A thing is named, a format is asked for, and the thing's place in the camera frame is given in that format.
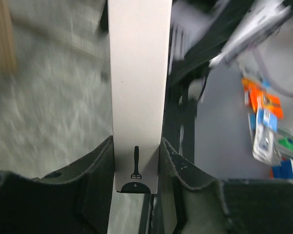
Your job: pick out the white Harry's labelled razor box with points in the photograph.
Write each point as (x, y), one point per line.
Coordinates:
(139, 41)

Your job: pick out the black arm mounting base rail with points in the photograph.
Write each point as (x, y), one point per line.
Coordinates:
(199, 29)

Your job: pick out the colourful packaged items pile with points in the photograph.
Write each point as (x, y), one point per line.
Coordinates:
(272, 144)

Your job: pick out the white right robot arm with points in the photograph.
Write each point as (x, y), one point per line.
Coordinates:
(266, 17)

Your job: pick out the light wooden two-tier shelf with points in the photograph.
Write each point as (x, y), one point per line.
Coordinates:
(8, 61)

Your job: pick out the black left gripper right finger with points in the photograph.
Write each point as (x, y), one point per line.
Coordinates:
(222, 195)

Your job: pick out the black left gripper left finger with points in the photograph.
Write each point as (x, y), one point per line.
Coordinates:
(75, 199)

